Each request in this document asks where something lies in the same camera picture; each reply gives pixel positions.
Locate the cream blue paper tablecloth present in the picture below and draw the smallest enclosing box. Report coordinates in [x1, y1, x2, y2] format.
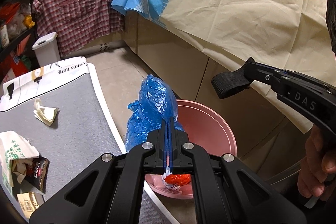
[111, 0, 336, 134]

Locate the white pedal trash can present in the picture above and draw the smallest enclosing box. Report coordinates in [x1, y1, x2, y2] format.
[32, 32, 61, 67]

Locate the white green printed bag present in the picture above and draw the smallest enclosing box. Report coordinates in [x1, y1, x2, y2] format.
[1, 131, 40, 195]

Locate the cream paper napkin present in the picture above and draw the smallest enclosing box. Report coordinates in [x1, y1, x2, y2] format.
[34, 98, 59, 127]

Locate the cream gold snack package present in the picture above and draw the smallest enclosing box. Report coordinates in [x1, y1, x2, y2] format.
[17, 192, 45, 219]

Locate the orange plastic bag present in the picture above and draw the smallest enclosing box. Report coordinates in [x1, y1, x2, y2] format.
[164, 174, 191, 186]

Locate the black metal shelf rack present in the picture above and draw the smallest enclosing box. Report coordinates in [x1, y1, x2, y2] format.
[1, 0, 38, 70]

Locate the red bag under shelf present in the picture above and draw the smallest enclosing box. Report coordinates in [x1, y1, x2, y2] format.
[0, 35, 32, 83]

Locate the grey table mat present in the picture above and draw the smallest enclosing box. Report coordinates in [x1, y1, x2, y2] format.
[1, 74, 167, 223]

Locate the yellow toy figure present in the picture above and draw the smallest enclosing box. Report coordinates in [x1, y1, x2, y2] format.
[23, 15, 35, 29]

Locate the blue plastic bag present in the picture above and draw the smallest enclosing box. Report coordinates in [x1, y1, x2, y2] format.
[125, 75, 183, 151]

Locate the red plaid shirt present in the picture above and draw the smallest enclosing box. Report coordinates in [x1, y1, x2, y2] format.
[32, 0, 124, 57]

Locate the pink plastic trash bin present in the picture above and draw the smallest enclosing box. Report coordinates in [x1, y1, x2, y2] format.
[145, 100, 238, 200]

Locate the black red snack wrapper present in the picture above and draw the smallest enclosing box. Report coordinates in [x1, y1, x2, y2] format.
[25, 156, 50, 193]

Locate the person right hand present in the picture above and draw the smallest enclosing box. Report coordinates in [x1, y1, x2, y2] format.
[297, 126, 335, 201]

